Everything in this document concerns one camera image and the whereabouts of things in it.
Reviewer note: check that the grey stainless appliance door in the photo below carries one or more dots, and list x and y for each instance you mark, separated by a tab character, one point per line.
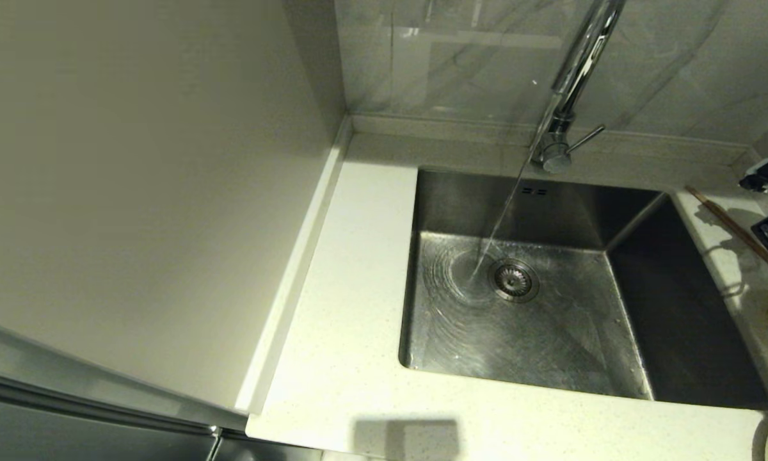
70	435

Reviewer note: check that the chrome kitchen faucet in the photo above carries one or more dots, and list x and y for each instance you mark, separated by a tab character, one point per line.
582	57

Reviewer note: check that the stainless steel sink basin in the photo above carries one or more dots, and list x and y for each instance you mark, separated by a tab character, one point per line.
550	333

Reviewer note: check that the beige tall side panel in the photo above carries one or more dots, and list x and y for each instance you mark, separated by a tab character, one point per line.
134	160

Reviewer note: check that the brown wooden chopstick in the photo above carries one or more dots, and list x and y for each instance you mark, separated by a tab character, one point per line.
729	223
733	221

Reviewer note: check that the round metal drain strainer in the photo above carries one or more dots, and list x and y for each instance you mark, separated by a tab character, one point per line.
513	280

